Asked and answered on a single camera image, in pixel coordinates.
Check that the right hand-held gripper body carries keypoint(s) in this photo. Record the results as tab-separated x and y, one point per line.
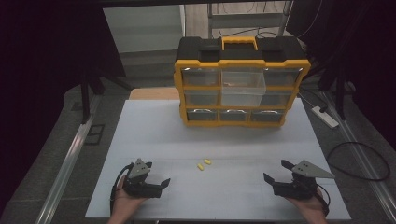
295	188

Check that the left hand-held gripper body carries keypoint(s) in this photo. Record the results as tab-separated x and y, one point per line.
140	188

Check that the small yellow foam earplug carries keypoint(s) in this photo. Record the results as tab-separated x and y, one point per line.
207	161
200	167

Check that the clear plastic drawer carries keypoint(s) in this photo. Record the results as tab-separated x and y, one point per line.
243	91

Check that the person's left hand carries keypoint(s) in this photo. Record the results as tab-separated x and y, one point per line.
123	203

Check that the person's right hand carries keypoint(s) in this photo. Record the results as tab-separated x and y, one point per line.
311	207

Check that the white power strip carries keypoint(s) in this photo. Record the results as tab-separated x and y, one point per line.
325	117

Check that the dark floor socket plate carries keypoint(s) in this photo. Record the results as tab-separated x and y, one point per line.
94	134

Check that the wooden board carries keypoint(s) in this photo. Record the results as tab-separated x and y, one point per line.
154	93

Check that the black stand leg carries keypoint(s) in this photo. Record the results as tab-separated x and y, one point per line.
85	99
341	99

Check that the set of small transparent drawers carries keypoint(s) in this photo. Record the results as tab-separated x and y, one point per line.
200	77

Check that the yellow and black organizer case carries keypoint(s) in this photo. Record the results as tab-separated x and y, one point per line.
280	49

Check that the dark curtain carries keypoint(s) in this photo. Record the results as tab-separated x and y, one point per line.
358	46
46	43

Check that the grey panel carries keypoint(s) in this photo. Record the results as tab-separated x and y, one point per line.
143	28

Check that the metal floor rail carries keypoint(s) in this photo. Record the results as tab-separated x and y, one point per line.
364	155
67	165

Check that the metal rack frame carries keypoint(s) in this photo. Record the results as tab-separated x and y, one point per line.
246	21

